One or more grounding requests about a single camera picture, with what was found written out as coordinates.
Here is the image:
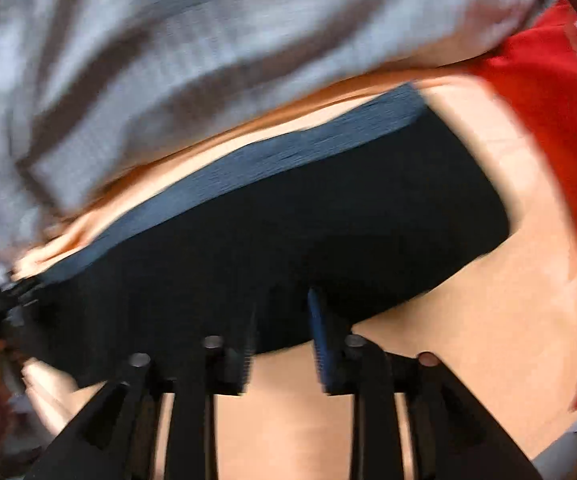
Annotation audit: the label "orange bed sheet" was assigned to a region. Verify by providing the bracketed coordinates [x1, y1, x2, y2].
[11, 67, 577, 480]

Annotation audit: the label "red patterned cushion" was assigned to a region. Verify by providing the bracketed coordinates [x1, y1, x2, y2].
[468, 0, 577, 413]

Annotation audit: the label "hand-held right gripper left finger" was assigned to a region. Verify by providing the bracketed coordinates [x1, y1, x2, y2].
[32, 304, 258, 480]

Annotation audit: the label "black pants with patterned waistband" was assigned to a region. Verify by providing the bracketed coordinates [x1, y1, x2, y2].
[16, 82, 514, 391]

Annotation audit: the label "grey striped blanket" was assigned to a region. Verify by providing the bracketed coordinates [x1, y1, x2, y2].
[0, 0, 561, 266]

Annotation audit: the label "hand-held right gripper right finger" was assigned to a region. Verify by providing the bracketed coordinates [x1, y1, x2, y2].
[307, 287, 541, 480]

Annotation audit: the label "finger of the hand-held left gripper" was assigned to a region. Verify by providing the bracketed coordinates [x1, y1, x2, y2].
[0, 280, 49, 361]

